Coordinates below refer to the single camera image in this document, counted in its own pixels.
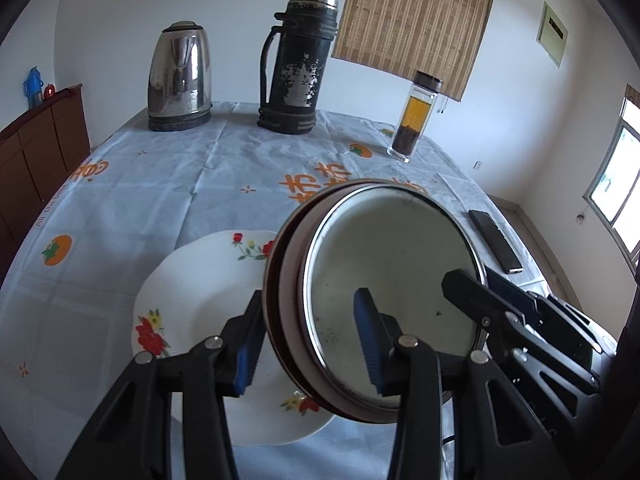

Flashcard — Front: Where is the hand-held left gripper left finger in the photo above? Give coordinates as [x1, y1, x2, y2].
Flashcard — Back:
[55, 287, 268, 480]

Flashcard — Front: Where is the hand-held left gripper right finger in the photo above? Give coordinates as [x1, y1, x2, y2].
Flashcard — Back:
[352, 287, 573, 480]

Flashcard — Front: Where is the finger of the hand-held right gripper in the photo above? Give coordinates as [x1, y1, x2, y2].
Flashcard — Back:
[441, 269, 601, 396]
[485, 266, 603, 356]

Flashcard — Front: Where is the white enamel bowl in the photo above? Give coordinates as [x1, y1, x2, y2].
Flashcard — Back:
[302, 185, 486, 408]

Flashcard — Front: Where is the red flower plate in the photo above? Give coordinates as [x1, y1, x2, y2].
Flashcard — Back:
[131, 230, 342, 447]

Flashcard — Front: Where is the bright side window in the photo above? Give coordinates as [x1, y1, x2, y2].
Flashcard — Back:
[582, 84, 640, 267]

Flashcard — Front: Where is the glass tea bottle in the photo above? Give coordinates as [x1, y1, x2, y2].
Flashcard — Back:
[387, 71, 444, 163]

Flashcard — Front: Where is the printed pale blue tablecloth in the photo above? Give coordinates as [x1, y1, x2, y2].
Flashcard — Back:
[0, 101, 618, 480]

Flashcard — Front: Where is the bamboo window blind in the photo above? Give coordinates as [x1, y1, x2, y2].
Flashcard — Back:
[331, 0, 500, 102]

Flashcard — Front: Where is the worn black thermos flask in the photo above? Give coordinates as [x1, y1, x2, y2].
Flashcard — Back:
[257, 0, 339, 135]

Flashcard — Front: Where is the stainless steel electric kettle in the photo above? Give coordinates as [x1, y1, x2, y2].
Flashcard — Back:
[146, 21, 215, 132]

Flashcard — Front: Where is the brown wooden sideboard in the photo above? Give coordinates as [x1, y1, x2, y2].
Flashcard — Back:
[0, 84, 91, 281]

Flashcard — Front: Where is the blue thermos bottle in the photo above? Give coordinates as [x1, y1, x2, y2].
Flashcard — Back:
[22, 66, 45, 108]

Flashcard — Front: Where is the pale green wall panel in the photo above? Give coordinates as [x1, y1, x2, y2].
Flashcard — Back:
[537, 1, 569, 67]

